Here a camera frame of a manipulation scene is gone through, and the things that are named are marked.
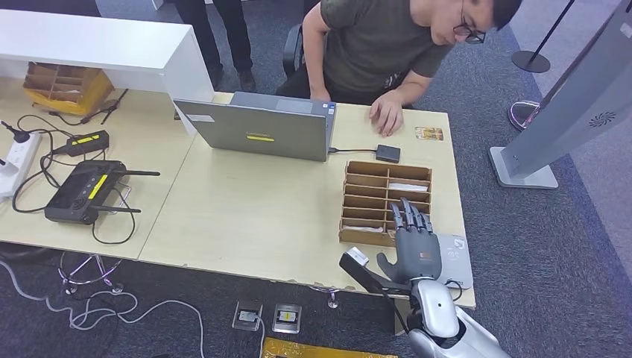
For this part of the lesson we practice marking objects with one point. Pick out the wooden card organizer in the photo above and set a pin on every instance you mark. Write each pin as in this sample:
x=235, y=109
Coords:
x=364, y=239

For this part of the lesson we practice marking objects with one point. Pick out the grey kiosk stand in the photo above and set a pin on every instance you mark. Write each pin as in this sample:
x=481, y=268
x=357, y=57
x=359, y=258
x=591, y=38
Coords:
x=577, y=108

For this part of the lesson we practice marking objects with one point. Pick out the person's left hand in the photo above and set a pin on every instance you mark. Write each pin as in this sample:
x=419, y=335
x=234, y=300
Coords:
x=387, y=113

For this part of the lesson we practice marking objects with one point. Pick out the white key card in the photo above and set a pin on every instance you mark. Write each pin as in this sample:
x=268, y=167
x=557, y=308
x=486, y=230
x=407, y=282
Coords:
x=408, y=188
x=363, y=229

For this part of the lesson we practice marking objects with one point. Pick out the white power strip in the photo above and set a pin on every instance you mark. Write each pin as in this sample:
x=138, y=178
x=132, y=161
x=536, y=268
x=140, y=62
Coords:
x=21, y=158

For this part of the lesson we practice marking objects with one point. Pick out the black remote controller with antennas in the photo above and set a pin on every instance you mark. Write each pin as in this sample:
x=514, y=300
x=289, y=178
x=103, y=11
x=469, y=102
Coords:
x=82, y=190

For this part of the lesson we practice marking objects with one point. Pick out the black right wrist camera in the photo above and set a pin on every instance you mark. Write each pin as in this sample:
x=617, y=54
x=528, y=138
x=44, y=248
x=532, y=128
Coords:
x=360, y=272

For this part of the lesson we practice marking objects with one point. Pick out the black plug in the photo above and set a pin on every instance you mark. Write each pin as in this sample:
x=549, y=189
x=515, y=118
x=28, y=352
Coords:
x=21, y=134

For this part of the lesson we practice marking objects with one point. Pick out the person's right hand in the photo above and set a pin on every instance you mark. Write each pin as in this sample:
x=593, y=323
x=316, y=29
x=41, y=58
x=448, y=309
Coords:
x=322, y=96

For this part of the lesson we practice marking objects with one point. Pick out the chrome chair foot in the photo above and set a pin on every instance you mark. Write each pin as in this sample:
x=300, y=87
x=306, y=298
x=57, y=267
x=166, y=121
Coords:
x=334, y=301

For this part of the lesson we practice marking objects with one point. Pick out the grey card reader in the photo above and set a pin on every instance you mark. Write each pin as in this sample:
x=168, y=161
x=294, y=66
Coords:
x=456, y=262

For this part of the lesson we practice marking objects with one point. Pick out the person's left forearm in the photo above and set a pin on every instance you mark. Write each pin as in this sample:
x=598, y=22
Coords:
x=417, y=89

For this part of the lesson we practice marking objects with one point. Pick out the black eyeglasses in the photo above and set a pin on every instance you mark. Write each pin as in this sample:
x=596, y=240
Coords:
x=475, y=37

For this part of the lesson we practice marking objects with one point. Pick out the seated person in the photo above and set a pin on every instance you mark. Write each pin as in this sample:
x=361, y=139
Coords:
x=375, y=44

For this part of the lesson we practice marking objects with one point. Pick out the patterned ID card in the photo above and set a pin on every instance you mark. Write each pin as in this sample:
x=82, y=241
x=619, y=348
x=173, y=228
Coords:
x=429, y=134

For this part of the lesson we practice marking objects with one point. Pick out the white desk shelf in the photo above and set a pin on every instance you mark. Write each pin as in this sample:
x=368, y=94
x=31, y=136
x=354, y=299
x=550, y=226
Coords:
x=98, y=44

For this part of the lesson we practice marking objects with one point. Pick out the black office chair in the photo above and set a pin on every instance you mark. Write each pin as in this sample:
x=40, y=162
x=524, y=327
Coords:
x=292, y=49

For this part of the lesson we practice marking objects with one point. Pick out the grey laptop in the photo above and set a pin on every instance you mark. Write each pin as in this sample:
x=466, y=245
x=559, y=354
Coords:
x=254, y=128

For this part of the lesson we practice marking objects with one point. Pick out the metal floor socket box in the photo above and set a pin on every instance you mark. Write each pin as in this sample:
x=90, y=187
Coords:
x=287, y=317
x=247, y=316

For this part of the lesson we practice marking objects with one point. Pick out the person's right forearm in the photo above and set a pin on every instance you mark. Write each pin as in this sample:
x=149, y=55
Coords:
x=316, y=64

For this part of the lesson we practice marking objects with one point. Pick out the beige desk leg panel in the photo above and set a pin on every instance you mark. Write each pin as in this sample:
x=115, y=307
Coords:
x=398, y=330

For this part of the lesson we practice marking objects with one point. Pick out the black stanchion post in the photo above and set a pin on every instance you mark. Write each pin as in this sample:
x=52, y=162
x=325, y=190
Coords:
x=531, y=61

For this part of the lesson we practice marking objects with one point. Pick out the black power adapter yellow label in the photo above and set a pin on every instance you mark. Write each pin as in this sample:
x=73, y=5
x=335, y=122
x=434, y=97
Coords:
x=87, y=142

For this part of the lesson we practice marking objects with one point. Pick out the chrome stanchion base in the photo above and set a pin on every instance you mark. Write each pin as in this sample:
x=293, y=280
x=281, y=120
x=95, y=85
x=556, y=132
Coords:
x=517, y=116

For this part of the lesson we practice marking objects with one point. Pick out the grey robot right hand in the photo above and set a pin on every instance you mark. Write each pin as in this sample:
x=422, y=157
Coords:
x=419, y=257

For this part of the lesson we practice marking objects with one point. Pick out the wooden organizer in yellow box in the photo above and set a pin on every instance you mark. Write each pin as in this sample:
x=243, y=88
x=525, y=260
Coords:
x=62, y=84

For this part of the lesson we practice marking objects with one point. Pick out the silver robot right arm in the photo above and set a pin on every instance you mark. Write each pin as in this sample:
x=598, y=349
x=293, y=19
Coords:
x=437, y=309

